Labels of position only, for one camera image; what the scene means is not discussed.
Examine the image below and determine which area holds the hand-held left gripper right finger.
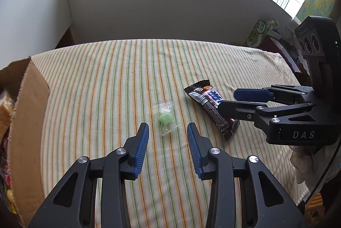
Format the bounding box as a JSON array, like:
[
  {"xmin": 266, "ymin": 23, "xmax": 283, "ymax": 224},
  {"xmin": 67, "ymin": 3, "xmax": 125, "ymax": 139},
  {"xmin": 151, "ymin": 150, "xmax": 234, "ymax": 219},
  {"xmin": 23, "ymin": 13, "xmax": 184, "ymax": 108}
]
[{"xmin": 187, "ymin": 123, "xmax": 309, "ymax": 228}]

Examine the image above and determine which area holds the green printed box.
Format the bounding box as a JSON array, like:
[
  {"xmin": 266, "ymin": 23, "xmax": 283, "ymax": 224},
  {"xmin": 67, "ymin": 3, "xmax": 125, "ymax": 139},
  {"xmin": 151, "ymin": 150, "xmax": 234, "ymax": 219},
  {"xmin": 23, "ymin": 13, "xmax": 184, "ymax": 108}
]
[{"xmin": 244, "ymin": 19, "xmax": 280, "ymax": 48}]

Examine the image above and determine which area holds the green candy clear packet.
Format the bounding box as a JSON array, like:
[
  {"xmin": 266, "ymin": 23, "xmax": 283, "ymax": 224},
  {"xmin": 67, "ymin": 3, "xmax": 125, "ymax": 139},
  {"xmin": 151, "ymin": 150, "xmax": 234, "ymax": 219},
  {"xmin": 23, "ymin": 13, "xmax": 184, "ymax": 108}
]
[{"xmin": 152, "ymin": 101, "xmax": 175, "ymax": 137}]

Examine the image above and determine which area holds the person's right hand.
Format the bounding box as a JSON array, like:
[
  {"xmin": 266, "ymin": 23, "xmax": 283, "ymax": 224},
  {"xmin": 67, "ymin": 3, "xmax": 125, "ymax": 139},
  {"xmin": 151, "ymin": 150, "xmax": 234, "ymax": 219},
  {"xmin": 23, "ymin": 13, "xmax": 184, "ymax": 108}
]
[{"xmin": 289, "ymin": 144, "xmax": 335, "ymax": 191}]

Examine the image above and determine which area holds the dark chocolate bar packet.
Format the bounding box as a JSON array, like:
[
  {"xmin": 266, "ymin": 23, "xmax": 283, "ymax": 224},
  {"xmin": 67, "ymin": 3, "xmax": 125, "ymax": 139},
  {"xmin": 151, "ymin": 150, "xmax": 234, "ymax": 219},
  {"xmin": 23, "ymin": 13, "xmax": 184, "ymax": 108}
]
[{"xmin": 184, "ymin": 79, "xmax": 240, "ymax": 141}]

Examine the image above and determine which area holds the striped tablecloth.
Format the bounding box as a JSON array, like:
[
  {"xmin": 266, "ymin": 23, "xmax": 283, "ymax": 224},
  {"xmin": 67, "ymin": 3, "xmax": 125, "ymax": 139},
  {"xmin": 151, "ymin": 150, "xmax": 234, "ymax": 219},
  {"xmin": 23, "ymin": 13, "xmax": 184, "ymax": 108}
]
[{"xmin": 30, "ymin": 39, "xmax": 312, "ymax": 228}]

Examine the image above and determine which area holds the yellow wooden stool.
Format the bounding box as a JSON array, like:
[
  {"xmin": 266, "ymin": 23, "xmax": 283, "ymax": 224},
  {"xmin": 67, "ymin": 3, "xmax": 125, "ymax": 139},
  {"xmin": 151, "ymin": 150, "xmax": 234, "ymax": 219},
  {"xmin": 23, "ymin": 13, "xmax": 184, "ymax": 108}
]
[{"xmin": 304, "ymin": 192, "xmax": 324, "ymax": 223}]

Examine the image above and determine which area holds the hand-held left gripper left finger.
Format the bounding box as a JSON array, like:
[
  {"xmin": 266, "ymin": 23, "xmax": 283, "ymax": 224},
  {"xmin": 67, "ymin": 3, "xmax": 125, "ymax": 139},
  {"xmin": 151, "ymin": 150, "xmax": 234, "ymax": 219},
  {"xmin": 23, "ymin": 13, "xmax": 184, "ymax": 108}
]
[{"xmin": 28, "ymin": 123, "xmax": 150, "ymax": 228}]

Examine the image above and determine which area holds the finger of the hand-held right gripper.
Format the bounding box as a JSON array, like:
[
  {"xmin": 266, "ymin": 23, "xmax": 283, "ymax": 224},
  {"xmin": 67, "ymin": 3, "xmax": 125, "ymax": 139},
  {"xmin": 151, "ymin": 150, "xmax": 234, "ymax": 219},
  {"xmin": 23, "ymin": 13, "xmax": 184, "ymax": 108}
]
[
  {"xmin": 234, "ymin": 85, "xmax": 316, "ymax": 104},
  {"xmin": 218, "ymin": 100, "xmax": 315, "ymax": 122}
]

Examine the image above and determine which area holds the brown cardboard box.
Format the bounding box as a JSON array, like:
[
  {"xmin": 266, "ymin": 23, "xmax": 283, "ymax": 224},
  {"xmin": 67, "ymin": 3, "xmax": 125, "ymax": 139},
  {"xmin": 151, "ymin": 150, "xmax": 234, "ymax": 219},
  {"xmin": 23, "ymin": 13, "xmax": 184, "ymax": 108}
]
[{"xmin": 0, "ymin": 57, "xmax": 51, "ymax": 227}]

